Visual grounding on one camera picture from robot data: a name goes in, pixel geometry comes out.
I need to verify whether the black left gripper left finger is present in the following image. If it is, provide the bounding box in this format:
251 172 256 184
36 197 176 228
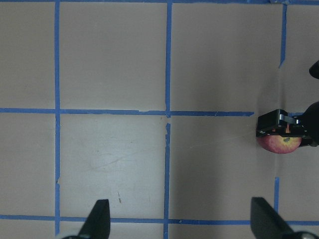
77 199 110 239

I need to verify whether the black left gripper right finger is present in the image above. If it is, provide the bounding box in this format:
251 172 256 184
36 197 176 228
250 197 299 239

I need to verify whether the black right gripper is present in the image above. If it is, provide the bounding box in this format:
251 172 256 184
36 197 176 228
256 61 319 144

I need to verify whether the red apple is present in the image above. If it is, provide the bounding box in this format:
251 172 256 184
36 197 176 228
256 129 302 154

